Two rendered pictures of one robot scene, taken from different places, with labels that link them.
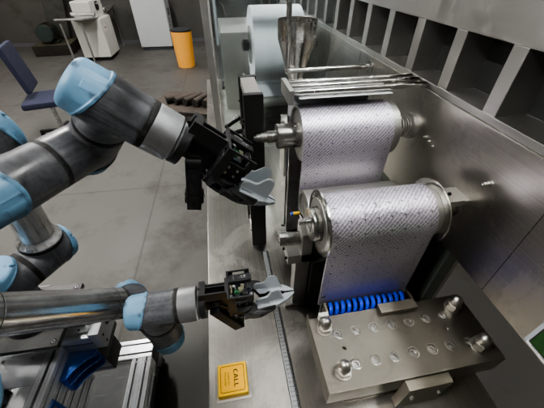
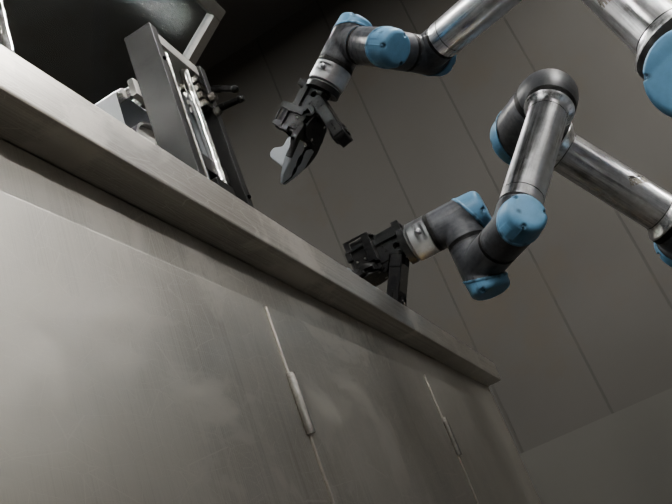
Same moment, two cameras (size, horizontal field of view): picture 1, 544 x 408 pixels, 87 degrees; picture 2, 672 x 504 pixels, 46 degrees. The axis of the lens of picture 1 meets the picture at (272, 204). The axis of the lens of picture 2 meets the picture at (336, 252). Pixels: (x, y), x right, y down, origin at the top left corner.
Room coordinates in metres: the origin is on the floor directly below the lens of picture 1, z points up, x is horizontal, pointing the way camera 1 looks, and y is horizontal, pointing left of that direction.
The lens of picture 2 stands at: (1.65, 0.62, 0.55)
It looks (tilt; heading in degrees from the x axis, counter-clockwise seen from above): 24 degrees up; 205
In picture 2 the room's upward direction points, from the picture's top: 22 degrees counter-clockwise
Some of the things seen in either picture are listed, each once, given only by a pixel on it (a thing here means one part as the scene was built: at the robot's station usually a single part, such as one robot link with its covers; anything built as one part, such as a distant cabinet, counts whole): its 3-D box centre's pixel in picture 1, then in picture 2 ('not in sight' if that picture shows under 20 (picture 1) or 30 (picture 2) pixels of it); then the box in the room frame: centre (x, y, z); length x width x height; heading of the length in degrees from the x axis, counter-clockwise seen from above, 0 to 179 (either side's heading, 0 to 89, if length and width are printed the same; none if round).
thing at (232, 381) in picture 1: (232, 380); not in sight; (0.26, 0.09, 0.91); 0.07 x 0.07 x 0.02; 10
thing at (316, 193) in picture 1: (319, 223); not in sight; (0.45, -0.10, 1.25); 0.15 x 0.01 x 0.15; 10
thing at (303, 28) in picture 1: (297, 28); not in sight; (1.18, -0.09, 1.50); 0.14 x 0.14 x 0.06
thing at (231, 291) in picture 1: (227, 295); (381, 255); (0.36, 0.10, 1.12); 0.12 x 0.08 x 0.09; 100
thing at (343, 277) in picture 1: (369, 275); not in sight; (0.41, -0.23, 1.11); 0.23 x 0.01 x 0.18; 100
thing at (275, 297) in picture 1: (275, 295); not in sight; (0.36, -0.01, 1.11); 0.09 x 0.03 x 0.06; 100
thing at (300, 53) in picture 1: (293, 114); not in sight; (1.18, -0.09, 1.19); 0.14 x 0.14 x 0.57
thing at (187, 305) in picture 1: (191, 302); (419, 238); (0.35, 0.18, 1.11); 0.08 x 0.05 x 0.08; 10
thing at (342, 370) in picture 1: (344, 367); not in sight; (0.23, -0.15, 1.05); 0.04 x 0.04 x 0.04
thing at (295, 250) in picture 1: (295, 268); not in sight; (0.48, -0.06, 1.05); 0.06 x 0.05 x 0.31; 100
